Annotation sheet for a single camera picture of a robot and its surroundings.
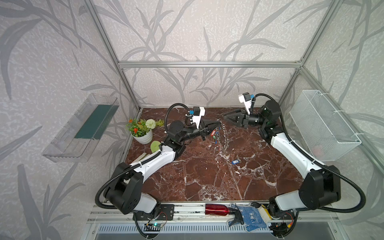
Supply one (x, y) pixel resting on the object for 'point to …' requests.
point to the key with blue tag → (235, 161)
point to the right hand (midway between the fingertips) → (225, 114)
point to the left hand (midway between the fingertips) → (220, 121)
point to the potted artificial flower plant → (142, 130)
